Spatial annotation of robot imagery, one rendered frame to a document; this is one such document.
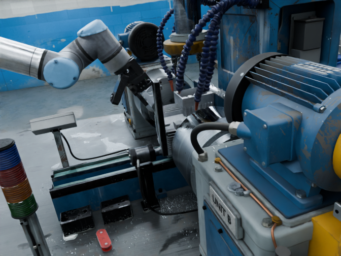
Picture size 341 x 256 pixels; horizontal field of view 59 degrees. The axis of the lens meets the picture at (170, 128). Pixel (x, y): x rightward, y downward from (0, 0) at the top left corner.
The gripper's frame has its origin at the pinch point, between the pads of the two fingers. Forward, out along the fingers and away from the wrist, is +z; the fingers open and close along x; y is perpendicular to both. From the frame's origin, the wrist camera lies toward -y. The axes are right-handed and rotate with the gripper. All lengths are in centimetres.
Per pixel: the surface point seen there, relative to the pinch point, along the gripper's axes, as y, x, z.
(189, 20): 28.1, -10.4, -19.7
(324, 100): 20, -75, -17
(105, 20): 39, 537, 21
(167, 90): 10.8, 14.7, 4.3
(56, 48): -71, 548, 3
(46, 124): -35.7, 15.4, -17.1
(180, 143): 0.9, -33.3, -0.6
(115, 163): -23.2, -3.0, 6.5
